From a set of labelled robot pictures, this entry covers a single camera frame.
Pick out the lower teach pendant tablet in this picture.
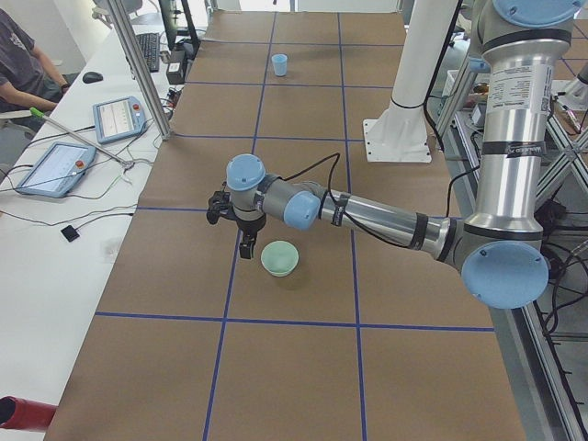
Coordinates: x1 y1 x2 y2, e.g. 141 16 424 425
16 141 96 198

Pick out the black keyboard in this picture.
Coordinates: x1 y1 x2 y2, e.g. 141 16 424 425
135 32 160 73

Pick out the red cylinder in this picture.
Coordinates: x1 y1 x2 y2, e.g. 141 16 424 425
1 396 57 432

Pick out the seated person in grey shirt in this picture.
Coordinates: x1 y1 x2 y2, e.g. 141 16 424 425
1 10 70 113

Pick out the silver aluminium frame post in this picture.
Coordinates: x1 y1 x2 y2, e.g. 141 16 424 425
106 0 172 141

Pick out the upper teach pendant tablet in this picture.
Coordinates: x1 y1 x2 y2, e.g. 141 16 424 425
93 96 147 144

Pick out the black computer mouse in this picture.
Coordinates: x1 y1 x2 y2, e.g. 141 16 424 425
82 71 104 85

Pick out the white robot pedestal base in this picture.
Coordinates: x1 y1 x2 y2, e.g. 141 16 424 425
363 0 459 164

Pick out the black power adapter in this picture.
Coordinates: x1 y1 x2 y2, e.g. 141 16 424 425
166 50 187 85

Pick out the thin metal rod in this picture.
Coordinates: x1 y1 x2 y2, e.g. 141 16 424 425
29 107 134 170

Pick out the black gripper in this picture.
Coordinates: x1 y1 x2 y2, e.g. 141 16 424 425
236 213 266 260

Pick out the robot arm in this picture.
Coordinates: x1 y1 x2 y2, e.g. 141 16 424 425
220 1 582 309

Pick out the small black square pad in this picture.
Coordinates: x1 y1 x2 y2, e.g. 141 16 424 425
61 225 80 243

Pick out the light blue plastic cup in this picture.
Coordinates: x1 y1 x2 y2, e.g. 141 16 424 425
271 53 288 77

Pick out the green ceramic bowl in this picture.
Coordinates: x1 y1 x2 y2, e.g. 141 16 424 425
261 241 300 277

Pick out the teach pendant tablet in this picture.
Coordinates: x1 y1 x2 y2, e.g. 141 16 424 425
16 141 96 198
93 96 147 144

